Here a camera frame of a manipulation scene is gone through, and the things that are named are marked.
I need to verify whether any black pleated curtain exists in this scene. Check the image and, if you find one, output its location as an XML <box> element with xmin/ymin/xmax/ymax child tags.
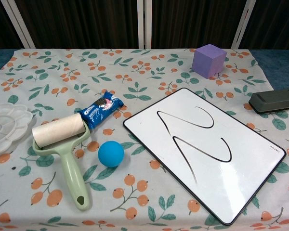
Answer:
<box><xmin>0</xmin><ymin>0</ymin><xmax>289</xmax><ymax>50</ymax></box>

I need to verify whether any blue cookie packet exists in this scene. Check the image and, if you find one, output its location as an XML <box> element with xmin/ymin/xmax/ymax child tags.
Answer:
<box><xmin>79</xmin><ymin>90</ymin><xmax>124</xmax><ymax>130</ymax></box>

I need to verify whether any green lint roller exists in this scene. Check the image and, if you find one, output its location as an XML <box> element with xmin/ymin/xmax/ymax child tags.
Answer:
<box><xmin>31</xmin><ymin>114</ymin><xmax>90</xmax><ymax>212</ymax></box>

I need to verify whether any purple foam cube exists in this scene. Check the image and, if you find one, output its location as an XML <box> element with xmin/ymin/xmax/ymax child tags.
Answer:
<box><xmin>191</xmin><ymin>44</ymin><xmax>227</xmax><ymax>78</ymax></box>

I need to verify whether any blue rubber ball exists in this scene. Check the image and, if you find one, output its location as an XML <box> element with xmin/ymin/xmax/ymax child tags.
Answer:
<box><xmin>98</xmin><ymin>141</ymin><xmax>125</xmax><ymax>168</ymax></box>

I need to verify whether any white flower-shaped paint palette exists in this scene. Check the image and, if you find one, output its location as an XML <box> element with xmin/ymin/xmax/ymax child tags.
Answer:
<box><xmin>0</xmin><ymin>103</ymin><xmax>34</xmax><ymax>155</ymax></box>

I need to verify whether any dark grey board eraser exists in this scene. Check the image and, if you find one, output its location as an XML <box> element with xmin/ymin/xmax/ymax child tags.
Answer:
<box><xmin>248</xmin><ymin>88</ymin><xmax>289</xmax><ymax>114</ymax></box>

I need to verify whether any white metal frame post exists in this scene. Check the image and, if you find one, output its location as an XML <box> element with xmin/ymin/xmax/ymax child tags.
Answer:
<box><xmin>0</xmin><ymin>0</ymin><xmax>36</xmax><ymax>50</ymax></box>
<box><xmin>231</xmin><ymin>0</ymin><xmax>257</xmax><ymax>50</ymax></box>
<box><xmin>137</xmin><ymin>0</ymin><xmax>153</xmax><ymax>50</ymax></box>

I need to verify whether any floral patterned tablecloth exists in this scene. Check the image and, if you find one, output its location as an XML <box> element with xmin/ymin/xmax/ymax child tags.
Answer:
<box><xmin>0</xmin><ymin>48</ymin><xmax>289</xmax><ymax>231</ymax></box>

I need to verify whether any white dry-erase board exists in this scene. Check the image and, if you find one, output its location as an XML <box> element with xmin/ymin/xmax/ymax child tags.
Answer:
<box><xmin>122</xmin><ymin>88</ymin><xmax>287</xmax><ymax>226</ymax></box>

